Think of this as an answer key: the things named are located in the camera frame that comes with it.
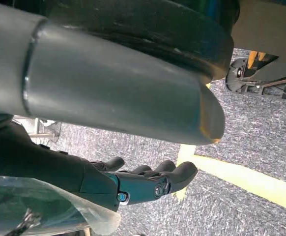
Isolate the clear plastic shield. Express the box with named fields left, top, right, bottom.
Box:
left=0, top=176, right=122, bottom=236

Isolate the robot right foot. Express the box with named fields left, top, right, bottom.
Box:
left=225, top=49, right=286, bottom=102

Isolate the yellow floor tape outline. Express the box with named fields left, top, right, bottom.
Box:
left=172, top=144, right=286, bottom=215

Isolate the tan robot body panel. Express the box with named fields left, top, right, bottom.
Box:
left=231, top=0, right=286, bottom=59

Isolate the pale metal frame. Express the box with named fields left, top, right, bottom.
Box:
left=12, top=116, right=62, bottom=145

